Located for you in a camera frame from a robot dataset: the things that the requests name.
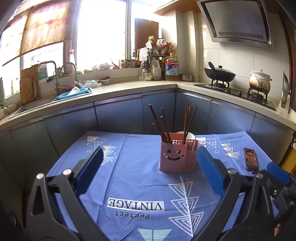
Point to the brown wooden chopstick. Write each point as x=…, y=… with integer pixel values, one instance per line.
x=163, y=137
x=185, y=123
x=191, y=121
x=188, y=120
x=163, y=117
x=156, y=119

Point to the blue printed tablecloth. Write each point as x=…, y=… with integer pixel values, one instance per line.
x=130, y=198

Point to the wooden cutting board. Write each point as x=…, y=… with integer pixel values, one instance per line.
x=29, y=85

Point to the blue kitchen cabinets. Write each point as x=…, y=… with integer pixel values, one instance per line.
x=30, y=145

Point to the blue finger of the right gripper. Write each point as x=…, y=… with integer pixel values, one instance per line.
x=278, y=173

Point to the steel pot lid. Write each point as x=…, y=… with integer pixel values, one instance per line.
x=284, y=103

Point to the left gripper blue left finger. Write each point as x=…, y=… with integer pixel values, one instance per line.
x=55, y=211

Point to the blue sink basin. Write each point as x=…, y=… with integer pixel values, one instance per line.
x=73, y=93

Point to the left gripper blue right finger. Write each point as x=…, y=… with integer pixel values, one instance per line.
x=255, y=220

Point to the smartphone in clear case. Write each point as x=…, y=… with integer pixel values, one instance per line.
x=251, y=160

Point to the gas stove top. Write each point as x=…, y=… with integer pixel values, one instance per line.
x=251, y=95

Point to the spice rack with packets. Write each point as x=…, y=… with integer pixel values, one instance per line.
x=152, y=58

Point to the white ceramic clay pot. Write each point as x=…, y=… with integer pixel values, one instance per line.
x=260, y=81

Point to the cooking oil bottle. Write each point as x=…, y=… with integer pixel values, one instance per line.
x=172, y=71

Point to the pink plastic utensil holder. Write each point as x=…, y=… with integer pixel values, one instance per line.
x=178, y=157

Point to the black wok with lid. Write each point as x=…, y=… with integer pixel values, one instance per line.
x=218, y=73

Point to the steel range hood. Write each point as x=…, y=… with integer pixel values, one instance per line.
x=245, y=22

